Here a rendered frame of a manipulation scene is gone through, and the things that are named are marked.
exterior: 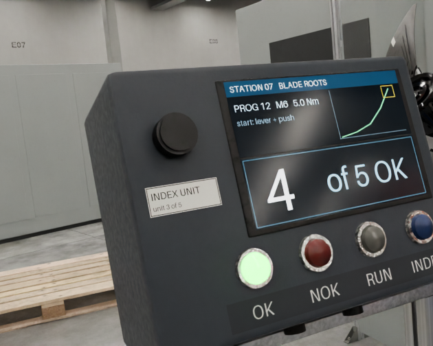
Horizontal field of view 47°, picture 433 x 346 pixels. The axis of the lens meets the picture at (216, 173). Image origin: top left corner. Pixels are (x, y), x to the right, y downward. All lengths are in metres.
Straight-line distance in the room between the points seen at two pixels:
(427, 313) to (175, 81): 0.34
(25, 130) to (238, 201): 6.05
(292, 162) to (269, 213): 0.04
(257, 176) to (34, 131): 6.08
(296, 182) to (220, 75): 0.09
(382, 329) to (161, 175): 2.38
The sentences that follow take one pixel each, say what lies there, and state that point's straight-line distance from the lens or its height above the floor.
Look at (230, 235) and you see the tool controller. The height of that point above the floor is 1.14.
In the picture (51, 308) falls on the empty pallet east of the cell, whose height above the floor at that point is 0.09.
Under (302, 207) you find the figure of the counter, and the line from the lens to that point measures 0.36.
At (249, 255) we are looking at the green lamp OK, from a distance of 0.34.
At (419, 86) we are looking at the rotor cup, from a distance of 1.19.
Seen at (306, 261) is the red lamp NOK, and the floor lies 1.11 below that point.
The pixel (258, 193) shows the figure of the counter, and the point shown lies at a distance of 0.35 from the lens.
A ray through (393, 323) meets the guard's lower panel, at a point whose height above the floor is 0.18.
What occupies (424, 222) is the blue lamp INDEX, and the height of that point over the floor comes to 1.12.
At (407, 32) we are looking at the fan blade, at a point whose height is 1.38.
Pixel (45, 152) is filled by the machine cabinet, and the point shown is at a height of 1.00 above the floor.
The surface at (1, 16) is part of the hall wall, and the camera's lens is 13.58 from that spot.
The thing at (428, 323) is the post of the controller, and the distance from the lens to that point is 0.55.
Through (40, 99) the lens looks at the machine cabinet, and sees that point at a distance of 6.44.
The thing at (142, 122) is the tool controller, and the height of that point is 1.22.
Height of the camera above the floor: 1.22
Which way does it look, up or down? 6 degrees down
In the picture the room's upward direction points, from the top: 6 degrees counter-clockwise
